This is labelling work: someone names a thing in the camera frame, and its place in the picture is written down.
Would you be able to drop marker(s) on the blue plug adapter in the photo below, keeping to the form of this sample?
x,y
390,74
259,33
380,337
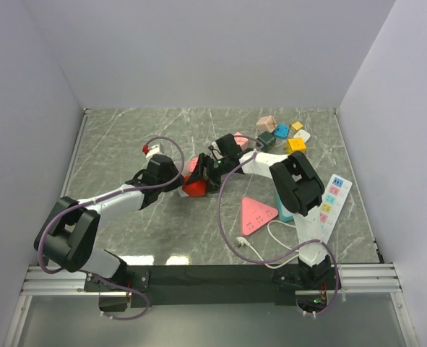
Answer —
x,y
281,131

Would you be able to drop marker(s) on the teal block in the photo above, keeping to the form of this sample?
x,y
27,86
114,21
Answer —
x,y
283,214

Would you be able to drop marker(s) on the beige cube socket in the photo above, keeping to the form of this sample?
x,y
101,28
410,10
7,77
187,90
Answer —
x,y
266,124

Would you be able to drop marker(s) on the pink cube socket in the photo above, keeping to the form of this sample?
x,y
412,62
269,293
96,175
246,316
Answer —
x,y
241,141

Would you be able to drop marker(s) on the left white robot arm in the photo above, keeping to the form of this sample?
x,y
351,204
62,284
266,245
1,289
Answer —
x,y
69,232

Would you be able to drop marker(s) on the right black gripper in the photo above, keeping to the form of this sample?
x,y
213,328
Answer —
x,y
198,173

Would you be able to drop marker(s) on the white rounded square adapter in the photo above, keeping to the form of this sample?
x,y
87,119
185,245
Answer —
x,y
303,134

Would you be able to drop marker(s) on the pink plug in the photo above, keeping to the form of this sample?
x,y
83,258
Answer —
x,y
191,165

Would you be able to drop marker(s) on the small yellow plug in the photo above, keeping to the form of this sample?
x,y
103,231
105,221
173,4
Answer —
x,y
296,126

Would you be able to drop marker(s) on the red cube socket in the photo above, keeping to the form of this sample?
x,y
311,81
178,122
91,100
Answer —
x,y
195,189

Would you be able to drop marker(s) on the white triangular adapter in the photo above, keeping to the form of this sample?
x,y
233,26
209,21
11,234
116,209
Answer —
x,y
185,173

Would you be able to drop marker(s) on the dark green block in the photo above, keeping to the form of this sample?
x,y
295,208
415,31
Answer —
x,y
267,141

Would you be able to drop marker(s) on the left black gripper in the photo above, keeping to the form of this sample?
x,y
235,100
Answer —
x,y
175,184

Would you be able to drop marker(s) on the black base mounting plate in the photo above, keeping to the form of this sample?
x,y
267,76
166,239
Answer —
x,y
224,284

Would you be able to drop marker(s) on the yellow cube socket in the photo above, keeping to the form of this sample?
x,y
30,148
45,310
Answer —
x,y
295,144

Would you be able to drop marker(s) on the white power strip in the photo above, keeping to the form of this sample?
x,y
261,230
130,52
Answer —
x,y
333,200

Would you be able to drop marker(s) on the pink rounded socket block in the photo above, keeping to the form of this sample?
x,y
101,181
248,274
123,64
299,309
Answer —
x,y
254,215

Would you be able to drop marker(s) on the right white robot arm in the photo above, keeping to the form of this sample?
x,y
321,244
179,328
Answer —
x,y
298,186

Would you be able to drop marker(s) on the aluminium rail frame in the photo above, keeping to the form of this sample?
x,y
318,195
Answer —
x,y
355,279

